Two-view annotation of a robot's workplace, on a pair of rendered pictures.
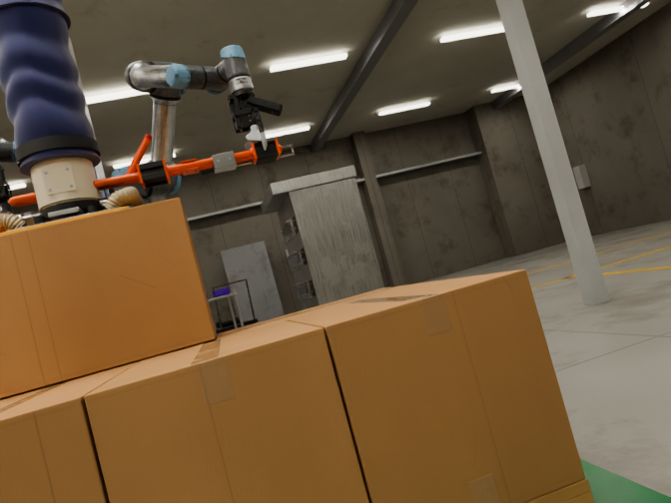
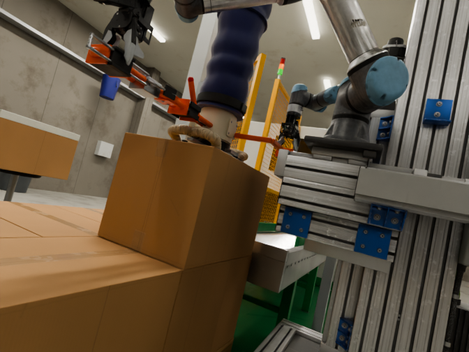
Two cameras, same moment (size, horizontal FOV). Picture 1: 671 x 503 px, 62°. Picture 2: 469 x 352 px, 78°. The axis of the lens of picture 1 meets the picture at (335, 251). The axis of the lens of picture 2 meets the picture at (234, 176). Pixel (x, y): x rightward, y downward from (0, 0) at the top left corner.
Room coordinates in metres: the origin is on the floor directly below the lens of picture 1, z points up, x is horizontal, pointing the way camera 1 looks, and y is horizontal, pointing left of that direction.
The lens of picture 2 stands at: (2.54, -0.21, 0.79)
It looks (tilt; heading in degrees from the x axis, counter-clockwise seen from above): 4 degrees up; 129
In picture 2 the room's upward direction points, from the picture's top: 13 degrees clockwise
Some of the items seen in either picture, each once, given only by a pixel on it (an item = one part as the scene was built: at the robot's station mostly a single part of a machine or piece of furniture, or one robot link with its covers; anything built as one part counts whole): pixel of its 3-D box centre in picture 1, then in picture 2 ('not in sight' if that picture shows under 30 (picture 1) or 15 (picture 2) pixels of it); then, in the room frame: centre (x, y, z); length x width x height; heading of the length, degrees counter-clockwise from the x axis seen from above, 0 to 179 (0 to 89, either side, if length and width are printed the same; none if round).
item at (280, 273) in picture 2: not in sight; (221, 256); (1.56, 1.07, 0.48); 0.70 x 0.03 x 0.15; 12
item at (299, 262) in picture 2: not in sight; (317, 254); (1.63, 2.29, 0.50); 2.31 x 0.05 x 0.19; 102
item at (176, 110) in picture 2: (154, 174); (184, 110); (1.69, 0.48, 1.07); 0.10 x 0.08 x 0.06; 14
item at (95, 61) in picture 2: (265, 152); (110, 61); (1.77, 0.13, 1.07); 0.08 x 0.07 x 0.05; 104
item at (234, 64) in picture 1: (235, 65); not in sight; (1.77, 0.16, 1.37); 0.09 x 0.08 x 0.11; 42
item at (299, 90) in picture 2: not in sight; (299, 96); (1.82, 1.05, 1.37); 0.09 x 0.08 x 0.11; 55
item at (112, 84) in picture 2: not in sight; (110, 87); (-4.36, 3.02, 2.70); 0.48 x 0.43 x 0.55; 103
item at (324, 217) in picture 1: (321, 252); not in sight; (8.74, 0.22, 1.08); 1.65 x 1.27 x 2.16; 13
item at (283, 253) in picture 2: not in sight; (225, 237); (1.56, 1.07, 0.58); 0.70 x 0.03 x 0.06; 12
